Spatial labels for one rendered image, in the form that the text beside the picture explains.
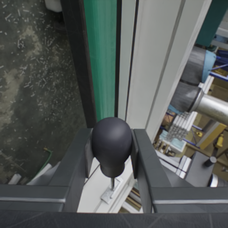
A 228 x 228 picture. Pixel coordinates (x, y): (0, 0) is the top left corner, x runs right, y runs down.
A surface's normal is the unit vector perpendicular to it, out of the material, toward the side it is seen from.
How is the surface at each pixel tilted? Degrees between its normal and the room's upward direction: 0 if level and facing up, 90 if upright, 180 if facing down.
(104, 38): 0
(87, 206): 90
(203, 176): 90
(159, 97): 90
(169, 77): 90
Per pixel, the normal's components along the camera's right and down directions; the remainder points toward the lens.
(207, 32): -0.56, 0.61
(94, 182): 0.00, -0.60
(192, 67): -0.49, 0.39
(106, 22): 0.83, 0.45
